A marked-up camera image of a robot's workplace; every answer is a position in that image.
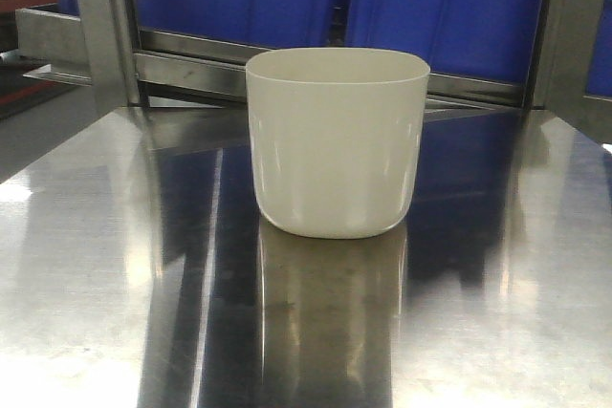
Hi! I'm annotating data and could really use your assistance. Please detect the blue crate right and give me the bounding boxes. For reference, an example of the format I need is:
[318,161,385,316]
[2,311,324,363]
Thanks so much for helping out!
[344,0,612,96]

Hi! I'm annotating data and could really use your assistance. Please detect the steel shelf frame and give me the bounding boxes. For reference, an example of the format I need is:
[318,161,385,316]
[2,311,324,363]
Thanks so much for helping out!
[16,0,611,126]

